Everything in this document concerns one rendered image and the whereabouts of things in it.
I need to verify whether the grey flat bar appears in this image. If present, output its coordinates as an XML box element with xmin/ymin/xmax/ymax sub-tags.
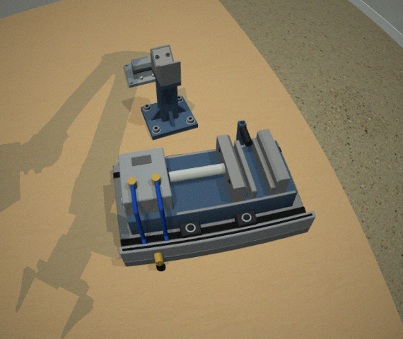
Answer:
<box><xmin>251</xmin><ymin>138</ymin><xmax>276</xmax><ymax>195</ymax></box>
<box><xmin>234</xmin><ymin>140</ymin><xmax>257</xmax><ymax>199</ymax></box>

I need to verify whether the grey slotted metal block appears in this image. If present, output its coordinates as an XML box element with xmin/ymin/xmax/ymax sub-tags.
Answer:
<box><xmin>131</xmin><ymin>56</ymin><xmax>153</xmax><ymax>80</ymax></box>

